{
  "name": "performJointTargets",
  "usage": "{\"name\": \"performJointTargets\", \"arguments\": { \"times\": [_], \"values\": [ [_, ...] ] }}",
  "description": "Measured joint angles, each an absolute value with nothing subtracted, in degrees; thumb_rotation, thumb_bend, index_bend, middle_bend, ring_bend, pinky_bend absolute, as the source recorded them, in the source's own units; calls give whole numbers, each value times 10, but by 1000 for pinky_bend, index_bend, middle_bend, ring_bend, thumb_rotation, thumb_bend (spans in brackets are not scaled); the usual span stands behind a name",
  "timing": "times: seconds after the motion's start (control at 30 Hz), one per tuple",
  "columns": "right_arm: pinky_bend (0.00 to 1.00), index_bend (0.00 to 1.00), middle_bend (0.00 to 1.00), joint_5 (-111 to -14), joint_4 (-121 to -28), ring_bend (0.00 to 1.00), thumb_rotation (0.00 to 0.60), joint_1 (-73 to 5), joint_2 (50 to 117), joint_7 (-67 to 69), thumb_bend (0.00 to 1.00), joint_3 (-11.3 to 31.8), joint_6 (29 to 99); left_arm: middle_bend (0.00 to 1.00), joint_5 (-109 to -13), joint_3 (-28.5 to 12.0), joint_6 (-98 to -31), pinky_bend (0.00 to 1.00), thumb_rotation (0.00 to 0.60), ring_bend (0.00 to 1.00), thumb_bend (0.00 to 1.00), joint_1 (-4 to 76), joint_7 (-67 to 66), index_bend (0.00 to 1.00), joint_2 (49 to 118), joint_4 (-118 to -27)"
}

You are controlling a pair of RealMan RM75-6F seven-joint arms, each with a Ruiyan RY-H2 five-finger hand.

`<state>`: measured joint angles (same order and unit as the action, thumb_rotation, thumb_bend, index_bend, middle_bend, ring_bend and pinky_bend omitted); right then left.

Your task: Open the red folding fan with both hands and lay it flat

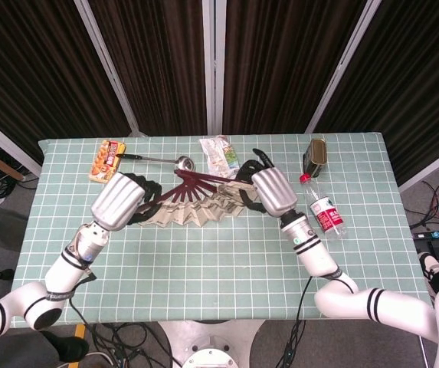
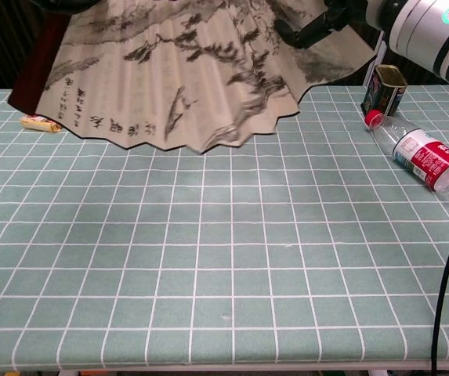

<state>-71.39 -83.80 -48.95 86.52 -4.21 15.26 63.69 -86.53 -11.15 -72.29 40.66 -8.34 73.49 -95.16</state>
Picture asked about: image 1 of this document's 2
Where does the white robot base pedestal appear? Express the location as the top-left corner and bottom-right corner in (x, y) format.
(157, 320), (266, 368)

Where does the black power strip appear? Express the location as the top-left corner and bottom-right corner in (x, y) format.
(411, 227), (439, 242)

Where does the green checked tablecloth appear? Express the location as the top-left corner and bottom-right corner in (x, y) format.
(10, 132), (433, 329)

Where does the crumpled white snack wrapper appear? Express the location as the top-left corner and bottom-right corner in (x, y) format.
(198, 134), (243, 179)

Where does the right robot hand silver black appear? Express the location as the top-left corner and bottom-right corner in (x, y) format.
(238, 148), (299, 218)

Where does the olive green tin can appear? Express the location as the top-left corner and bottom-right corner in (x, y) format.
(300, 138), (328, 179)

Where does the red paper folding fan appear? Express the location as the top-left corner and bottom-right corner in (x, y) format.
(136, 168), (259, 228)

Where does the dark pleated partition panel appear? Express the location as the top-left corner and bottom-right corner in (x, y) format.
(75, 0), (216, 136)
(214, 0), (383, 135)
(305, 0), (439, 192)
(0, 0), (139, 177)

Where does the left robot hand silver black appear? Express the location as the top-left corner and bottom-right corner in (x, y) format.
(90, 172), (163, 232)

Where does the steel ladle black handle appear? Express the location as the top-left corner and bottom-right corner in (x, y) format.
(116, 153), (196, 173)

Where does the orange snack box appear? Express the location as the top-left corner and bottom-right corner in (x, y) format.
(87, 140), (127, 186)

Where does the clear plastic bottle red label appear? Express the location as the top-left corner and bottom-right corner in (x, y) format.
(299, 172), (349, 242)

